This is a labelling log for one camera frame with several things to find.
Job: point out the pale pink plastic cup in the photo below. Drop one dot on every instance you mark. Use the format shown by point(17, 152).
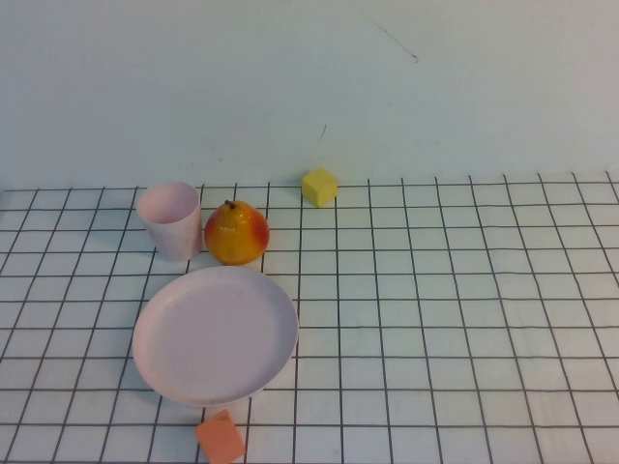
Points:
point(171, 227)

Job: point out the pale pink round plate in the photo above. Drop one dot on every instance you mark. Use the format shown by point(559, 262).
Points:
point(215, 338)

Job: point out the yellow foam cube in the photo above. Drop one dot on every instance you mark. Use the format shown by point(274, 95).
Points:
point(319, 187)

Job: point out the yellow red toy pear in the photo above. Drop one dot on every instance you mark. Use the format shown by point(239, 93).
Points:
point(236, 237)

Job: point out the orange foam block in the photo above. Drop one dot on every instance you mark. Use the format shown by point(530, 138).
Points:
point(220, 441)

